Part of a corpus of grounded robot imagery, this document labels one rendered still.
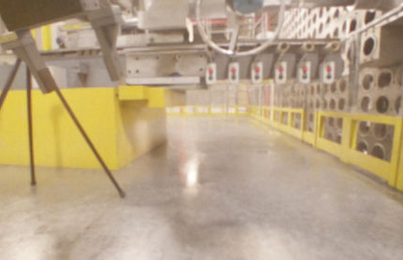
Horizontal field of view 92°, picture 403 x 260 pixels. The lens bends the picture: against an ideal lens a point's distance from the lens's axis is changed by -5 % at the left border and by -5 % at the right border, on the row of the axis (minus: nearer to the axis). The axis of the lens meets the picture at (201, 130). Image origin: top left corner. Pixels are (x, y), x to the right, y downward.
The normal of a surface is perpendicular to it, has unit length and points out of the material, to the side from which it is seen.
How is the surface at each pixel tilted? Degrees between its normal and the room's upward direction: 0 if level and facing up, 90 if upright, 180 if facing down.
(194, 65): 90
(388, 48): 90
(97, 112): 90
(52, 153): 90
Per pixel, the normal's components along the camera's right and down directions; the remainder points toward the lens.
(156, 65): -0.11, 0.12
